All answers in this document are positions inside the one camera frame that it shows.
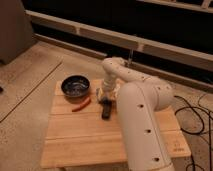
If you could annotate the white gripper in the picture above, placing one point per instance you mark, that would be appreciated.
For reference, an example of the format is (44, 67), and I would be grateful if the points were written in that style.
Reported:
(108, 85)

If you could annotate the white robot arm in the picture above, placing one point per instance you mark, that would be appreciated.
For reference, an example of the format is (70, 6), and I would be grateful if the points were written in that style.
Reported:
(137, 100)

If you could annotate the orange carrot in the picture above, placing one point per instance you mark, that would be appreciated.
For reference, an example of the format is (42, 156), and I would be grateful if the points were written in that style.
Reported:
(82, 105)

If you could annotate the black rectangular block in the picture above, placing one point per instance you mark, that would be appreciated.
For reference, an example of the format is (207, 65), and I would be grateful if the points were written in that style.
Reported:
(107, 106)

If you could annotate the dark metal bowl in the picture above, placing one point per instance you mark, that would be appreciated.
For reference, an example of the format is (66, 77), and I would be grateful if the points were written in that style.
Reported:
(75, 86)

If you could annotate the grey cabinet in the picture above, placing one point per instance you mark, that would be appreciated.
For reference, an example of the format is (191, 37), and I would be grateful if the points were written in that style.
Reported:
(16, 33)

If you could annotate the white wooden rail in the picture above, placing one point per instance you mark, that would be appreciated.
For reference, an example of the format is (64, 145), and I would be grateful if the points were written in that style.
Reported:
(170, 52)

